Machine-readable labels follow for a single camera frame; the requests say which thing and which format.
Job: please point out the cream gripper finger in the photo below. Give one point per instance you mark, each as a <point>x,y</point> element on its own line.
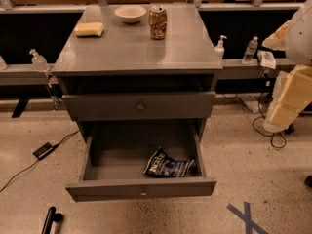
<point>292,93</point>

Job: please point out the blue chip bag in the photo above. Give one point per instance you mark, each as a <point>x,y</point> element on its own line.
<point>161,165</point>

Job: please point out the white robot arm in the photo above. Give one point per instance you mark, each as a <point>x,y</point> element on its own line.
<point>294,37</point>

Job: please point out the closed top drawer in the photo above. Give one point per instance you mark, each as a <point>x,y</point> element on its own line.
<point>136,106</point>

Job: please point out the grey drawer cabinet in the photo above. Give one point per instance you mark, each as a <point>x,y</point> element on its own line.
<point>125,59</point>

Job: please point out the open middle drawer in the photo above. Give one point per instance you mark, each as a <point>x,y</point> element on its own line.
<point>118,153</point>

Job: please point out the white crumpled packet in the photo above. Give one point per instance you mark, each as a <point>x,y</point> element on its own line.
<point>266,59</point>

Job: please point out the clear water bottle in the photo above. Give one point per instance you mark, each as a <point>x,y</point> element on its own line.
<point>250,50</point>

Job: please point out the white pump bottle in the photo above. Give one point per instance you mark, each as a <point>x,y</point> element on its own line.
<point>219,48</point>

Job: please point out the blue tape cross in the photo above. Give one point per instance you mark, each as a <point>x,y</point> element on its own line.
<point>246,217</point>

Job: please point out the brown soda can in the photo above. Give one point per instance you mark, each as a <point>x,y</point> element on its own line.
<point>158,22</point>

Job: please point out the white bowl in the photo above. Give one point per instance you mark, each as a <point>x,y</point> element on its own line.
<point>130,13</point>

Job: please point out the yellow sponge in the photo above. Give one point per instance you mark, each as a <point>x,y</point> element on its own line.
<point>88,29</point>

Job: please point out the left clear pump bottle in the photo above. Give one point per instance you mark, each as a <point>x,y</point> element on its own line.
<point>39,61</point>

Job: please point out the black power adapter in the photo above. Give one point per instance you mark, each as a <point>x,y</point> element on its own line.
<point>43,151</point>

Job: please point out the grey side shelf rail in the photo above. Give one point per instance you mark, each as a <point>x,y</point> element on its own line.
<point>21,74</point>

